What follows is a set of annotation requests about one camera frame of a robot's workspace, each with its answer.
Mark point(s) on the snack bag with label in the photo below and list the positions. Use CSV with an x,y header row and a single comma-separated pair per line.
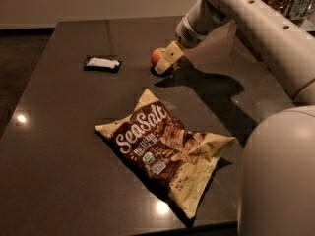
x,y
298,11

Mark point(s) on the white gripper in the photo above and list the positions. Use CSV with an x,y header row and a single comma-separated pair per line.
x,y
189,36

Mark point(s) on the dark blue snack packet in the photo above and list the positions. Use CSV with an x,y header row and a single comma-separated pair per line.
x,y
94,63

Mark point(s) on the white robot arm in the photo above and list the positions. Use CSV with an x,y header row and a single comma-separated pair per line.
x,y
277,173

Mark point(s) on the sea salt chips bag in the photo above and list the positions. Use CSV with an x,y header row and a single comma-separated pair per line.
x,y
178,162

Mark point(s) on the red apple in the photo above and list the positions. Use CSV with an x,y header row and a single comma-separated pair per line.
x,y
156,55

